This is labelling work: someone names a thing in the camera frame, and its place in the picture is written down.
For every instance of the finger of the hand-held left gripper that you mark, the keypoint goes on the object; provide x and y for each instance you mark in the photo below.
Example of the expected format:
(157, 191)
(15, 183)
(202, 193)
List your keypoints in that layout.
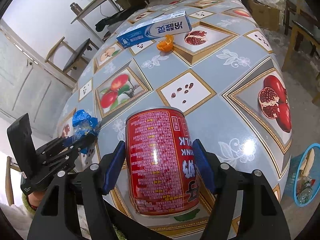
(60, 145)
(70, 157)

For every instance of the blue white toothpaste box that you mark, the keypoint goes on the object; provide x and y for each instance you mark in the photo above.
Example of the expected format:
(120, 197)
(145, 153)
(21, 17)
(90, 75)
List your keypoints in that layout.
(162, 27)

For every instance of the blue plastic basket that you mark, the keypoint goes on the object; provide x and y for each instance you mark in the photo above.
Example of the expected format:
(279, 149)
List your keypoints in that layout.
(291, 177)

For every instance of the fruit pattern tablecloth table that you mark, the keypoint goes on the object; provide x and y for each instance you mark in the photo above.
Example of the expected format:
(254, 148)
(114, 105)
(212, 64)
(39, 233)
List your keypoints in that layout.
(200, 67)

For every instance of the wooden chair black seat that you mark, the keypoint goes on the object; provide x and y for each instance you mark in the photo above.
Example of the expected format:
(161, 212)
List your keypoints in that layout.
(77, 55)
(300, 45)

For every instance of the red drink can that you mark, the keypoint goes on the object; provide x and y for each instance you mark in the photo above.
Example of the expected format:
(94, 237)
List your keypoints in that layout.
(155, 160)

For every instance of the small brown cardboard box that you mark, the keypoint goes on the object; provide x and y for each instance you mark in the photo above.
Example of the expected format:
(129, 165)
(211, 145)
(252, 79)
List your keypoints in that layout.
(131, 0)

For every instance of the dark wooden stool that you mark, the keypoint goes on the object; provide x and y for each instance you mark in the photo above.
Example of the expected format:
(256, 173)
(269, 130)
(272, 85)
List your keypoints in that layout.
(300, 12)

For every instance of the orange peel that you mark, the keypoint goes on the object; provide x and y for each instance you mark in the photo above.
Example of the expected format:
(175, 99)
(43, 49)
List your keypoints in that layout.
(165, 45)

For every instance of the person's left forearm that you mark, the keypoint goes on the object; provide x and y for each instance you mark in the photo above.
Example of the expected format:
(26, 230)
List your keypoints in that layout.
(32, 200)

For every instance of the black cloth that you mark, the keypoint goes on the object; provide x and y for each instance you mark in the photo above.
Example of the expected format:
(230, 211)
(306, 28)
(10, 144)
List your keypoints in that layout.
(110, 21)

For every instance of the crumpled beige paper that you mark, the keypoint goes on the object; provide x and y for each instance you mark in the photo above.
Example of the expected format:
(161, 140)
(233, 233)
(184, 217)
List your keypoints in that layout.
(308, 162)

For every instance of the metal flask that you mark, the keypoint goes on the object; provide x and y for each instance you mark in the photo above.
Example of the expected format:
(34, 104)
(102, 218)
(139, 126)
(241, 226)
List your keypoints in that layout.
(75, 9)

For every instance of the blue wrapper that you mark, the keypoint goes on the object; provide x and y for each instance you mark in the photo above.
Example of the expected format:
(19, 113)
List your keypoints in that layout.
(82, 120)

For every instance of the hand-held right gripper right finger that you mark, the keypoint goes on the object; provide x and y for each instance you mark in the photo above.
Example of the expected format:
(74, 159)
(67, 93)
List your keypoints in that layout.
(203, 165)

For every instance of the white door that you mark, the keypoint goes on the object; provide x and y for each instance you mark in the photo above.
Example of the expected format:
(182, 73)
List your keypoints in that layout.
(25, 80)

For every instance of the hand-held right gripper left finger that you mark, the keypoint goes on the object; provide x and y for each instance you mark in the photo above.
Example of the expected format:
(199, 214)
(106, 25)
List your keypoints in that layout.
(113, 167)

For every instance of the open cardboard box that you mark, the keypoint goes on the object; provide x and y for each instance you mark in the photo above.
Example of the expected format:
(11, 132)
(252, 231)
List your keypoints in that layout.
(265, 15)

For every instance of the long wooden side table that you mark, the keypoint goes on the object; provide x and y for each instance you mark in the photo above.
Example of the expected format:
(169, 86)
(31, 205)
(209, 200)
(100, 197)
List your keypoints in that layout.
(105, 3)

